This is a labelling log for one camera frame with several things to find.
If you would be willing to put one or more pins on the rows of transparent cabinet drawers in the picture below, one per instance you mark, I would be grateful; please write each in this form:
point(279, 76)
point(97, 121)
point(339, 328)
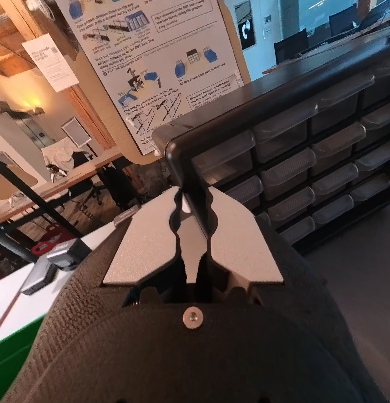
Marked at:
point(286, 176)

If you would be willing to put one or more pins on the black phone sign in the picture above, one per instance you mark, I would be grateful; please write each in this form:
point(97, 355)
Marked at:
point(245, 28)

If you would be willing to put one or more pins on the chair with white cloth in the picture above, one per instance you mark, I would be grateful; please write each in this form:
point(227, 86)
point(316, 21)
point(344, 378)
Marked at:
point(61, 154)

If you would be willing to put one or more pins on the green plastic bin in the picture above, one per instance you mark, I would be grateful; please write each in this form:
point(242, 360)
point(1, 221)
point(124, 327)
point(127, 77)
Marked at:
point(12, 355)

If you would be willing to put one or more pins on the wooden desk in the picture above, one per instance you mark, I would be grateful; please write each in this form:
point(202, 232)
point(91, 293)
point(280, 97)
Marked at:
point(40, 195)

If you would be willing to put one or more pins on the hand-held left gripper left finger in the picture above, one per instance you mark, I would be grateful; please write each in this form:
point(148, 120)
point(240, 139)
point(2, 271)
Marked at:
point(144, 248)

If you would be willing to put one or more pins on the white paper notice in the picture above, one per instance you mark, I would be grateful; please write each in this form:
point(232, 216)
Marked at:
point(50, 63)

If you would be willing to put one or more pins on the wooden post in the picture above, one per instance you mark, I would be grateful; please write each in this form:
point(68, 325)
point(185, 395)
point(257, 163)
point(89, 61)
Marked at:
point(88, 107)

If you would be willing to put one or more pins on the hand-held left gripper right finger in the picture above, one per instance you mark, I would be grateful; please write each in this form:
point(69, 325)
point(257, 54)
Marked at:
point(245, 248)

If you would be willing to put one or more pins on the black tripod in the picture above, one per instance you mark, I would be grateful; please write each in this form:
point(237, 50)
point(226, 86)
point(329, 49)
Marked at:
point(40, 207)

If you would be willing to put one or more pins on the small grey device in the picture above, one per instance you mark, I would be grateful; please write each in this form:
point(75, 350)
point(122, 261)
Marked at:
point(127, 214)

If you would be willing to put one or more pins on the black office chair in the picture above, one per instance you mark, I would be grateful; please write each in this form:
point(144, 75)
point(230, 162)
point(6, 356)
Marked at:
point(119, 185)

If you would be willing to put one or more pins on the white framed tablet screen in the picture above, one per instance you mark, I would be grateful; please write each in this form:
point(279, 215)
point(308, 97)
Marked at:
point(76, 132)

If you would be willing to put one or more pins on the black drawer cabinet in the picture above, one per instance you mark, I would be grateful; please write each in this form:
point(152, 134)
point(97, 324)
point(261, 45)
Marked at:
point(277, 85)

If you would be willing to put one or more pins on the red object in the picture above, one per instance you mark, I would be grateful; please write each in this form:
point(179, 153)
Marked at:
point(45, 247)

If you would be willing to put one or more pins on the black computer monitor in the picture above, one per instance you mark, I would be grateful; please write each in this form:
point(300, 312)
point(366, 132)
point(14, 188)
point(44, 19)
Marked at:
point(291, 47)
point(343, 20)

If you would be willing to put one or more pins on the printed instruction poster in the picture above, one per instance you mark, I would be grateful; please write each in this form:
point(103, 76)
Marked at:
point(157, 63)

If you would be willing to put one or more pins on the grey black box device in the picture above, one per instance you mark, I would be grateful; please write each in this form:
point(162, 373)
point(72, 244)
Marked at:
point(37, 277)
point(69, 252)

